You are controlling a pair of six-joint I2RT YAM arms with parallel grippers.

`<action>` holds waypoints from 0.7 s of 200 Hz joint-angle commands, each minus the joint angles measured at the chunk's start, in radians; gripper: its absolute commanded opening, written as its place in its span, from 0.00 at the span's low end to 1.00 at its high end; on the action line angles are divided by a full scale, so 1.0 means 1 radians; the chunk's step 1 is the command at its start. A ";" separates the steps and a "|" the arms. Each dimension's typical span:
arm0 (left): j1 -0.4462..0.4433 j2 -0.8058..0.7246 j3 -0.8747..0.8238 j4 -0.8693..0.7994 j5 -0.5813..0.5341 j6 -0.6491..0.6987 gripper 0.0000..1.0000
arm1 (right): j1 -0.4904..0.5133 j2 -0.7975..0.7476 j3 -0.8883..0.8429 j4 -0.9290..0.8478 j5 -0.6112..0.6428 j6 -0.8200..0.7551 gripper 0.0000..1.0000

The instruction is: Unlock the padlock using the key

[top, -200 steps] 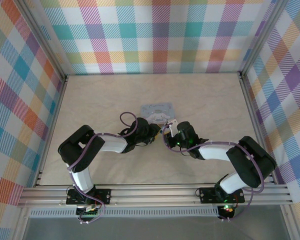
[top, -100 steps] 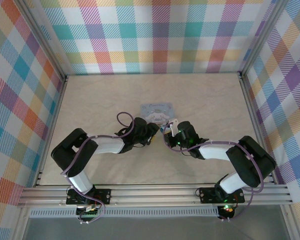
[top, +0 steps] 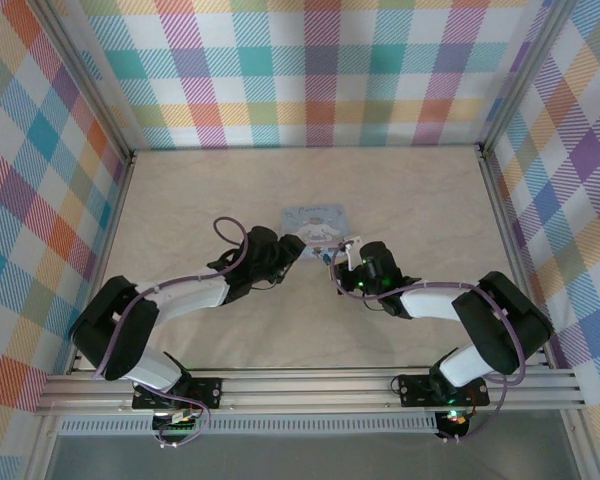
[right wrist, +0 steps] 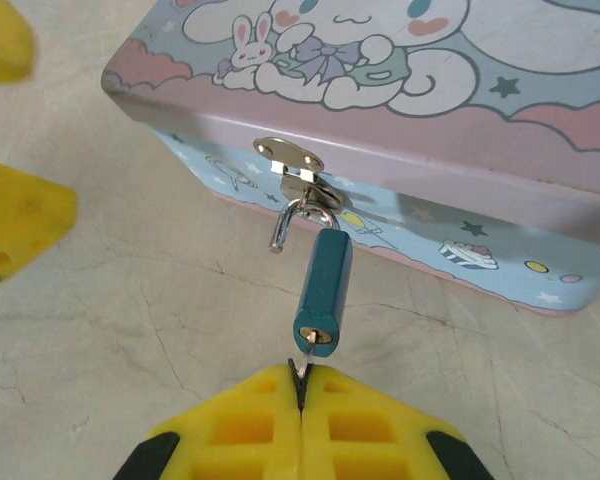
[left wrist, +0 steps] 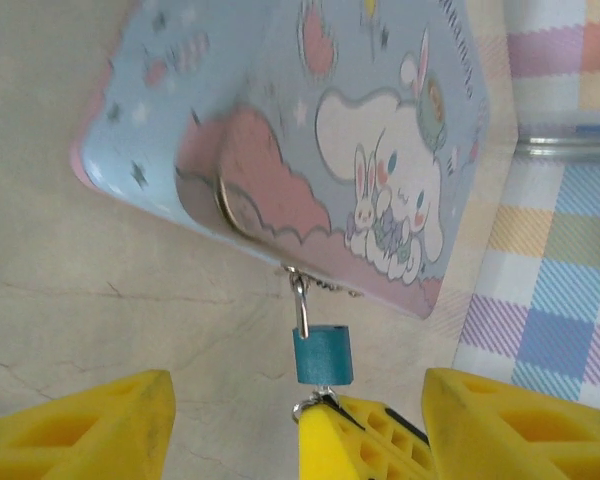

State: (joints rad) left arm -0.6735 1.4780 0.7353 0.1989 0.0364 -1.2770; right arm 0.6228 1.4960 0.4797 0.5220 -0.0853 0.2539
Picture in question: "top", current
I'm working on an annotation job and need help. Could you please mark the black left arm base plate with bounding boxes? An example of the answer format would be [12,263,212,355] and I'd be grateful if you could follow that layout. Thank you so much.
[131,377,224,411]

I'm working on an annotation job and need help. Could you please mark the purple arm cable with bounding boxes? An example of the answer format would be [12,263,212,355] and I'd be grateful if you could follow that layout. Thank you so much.
[329,242,527,442]
[92,216,251,401]

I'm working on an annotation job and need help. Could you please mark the aluminium side rail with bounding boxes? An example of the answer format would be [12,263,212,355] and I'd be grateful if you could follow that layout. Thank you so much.
[477,144,554,369]
[67,149,139,374]

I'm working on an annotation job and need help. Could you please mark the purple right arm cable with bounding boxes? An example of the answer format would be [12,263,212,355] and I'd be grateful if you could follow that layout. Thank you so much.
[329,242,527,442]

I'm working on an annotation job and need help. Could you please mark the aluminium frame post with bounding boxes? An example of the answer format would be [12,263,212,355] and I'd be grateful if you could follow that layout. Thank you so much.
[39,0,137,157]
[479,0,576,151]

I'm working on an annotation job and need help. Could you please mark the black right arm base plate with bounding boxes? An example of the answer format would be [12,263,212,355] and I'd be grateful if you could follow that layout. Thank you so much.
[397,373,491,407]

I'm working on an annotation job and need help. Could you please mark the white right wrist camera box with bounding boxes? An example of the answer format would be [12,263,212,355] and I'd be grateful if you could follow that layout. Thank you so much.
[340,235,365,271]

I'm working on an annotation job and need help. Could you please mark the grey slotted cable duct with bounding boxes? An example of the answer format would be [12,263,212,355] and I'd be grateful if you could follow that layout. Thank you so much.
[58,412,439,435]

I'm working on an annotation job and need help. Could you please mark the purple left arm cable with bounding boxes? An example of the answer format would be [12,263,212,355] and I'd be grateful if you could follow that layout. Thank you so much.
[92,216,251,401]

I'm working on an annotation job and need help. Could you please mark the long aluminium mounting rail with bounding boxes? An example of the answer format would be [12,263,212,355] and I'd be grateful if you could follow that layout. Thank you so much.
[33,368,586,416]

